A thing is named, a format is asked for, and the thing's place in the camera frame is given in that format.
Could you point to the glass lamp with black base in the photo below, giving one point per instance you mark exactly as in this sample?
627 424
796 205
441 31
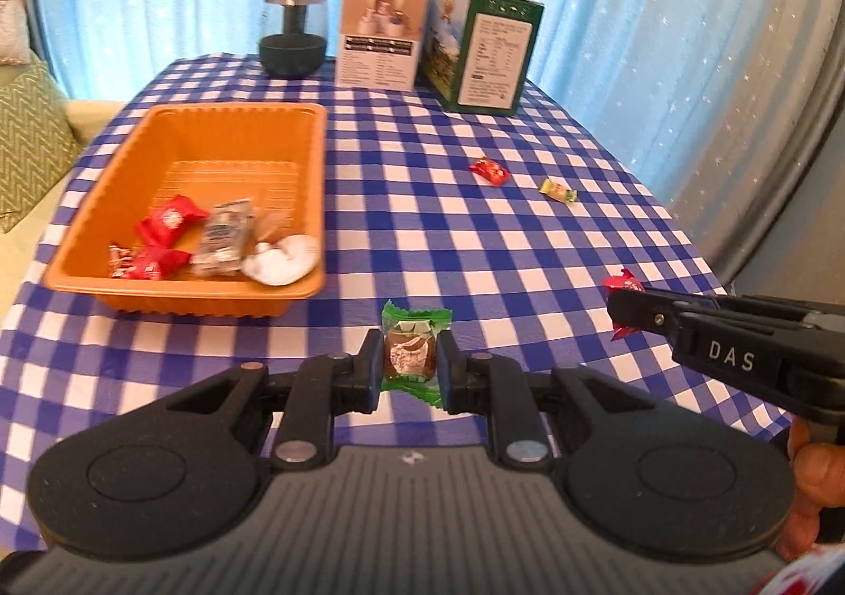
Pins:
294 50

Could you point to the orange plastic tray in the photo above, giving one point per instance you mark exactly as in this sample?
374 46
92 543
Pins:
218 132

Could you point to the green zigzag cushion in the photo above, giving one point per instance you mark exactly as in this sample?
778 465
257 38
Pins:
30 146

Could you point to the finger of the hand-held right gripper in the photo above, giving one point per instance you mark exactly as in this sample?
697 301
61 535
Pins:
643 311

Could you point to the blue white checked tablecloth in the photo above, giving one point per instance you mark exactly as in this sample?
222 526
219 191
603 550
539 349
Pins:
429 238

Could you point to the white printed carton box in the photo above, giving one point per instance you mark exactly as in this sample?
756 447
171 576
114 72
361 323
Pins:
379 33

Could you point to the patterned clothing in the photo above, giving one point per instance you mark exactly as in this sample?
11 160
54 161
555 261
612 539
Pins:
812 582

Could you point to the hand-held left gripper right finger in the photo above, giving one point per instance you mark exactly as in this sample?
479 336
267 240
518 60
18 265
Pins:
447 370

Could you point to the beige sofa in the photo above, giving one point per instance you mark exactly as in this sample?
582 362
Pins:
92 116

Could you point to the clear mixed nut packet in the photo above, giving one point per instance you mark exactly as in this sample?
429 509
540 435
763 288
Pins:
221 235

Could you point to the green printed carton box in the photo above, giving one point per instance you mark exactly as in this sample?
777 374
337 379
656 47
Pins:
495 60

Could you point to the yellow and green wrapped candy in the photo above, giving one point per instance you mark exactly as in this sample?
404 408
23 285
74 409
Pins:
558 190

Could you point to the person's right hand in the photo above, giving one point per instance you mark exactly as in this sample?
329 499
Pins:
815 483

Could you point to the red and white candy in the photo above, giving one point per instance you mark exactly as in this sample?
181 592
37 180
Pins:
624 283

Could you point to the white cushion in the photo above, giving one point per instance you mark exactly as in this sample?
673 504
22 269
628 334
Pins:
13 30

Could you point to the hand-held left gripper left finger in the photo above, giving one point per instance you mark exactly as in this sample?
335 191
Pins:
375 370

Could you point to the grey curtain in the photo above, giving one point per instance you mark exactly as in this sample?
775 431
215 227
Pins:
779 139

